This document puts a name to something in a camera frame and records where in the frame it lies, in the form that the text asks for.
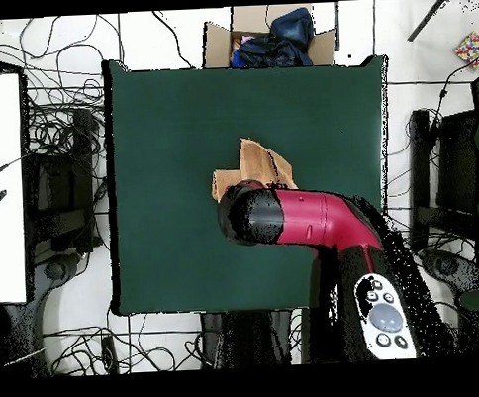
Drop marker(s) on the orange terry towel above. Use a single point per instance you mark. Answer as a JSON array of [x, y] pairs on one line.
[[253, 158]]

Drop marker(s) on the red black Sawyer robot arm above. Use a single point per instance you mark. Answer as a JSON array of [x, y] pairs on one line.
[[311, 219]]

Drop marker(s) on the colourful patterned item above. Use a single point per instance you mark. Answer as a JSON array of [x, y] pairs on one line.
[[470, 49]]

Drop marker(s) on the dark green table cloth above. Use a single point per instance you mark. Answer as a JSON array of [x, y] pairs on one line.
[[166, 249]]

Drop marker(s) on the brown cardboard box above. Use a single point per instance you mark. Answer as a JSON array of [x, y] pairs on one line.
[[217, 45]]

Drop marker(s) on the dark blue clothing pile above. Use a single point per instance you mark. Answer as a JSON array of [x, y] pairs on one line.
[[284, 46]]

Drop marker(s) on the black equipment case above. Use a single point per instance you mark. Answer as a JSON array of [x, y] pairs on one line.
[[64, 174]]

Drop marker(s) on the grey black floor stand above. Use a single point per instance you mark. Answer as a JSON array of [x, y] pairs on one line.
[[56, 270]]

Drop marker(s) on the black power strip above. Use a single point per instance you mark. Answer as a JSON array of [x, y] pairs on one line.
[[109, 353]]

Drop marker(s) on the white side table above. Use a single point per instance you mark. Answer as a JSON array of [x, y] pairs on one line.
[[5, 197]]

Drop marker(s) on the black rod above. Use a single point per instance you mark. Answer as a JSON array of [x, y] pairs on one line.
[[428, 19]]

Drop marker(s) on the black frame stand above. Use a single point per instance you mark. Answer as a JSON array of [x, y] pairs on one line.
[[457, 157]]

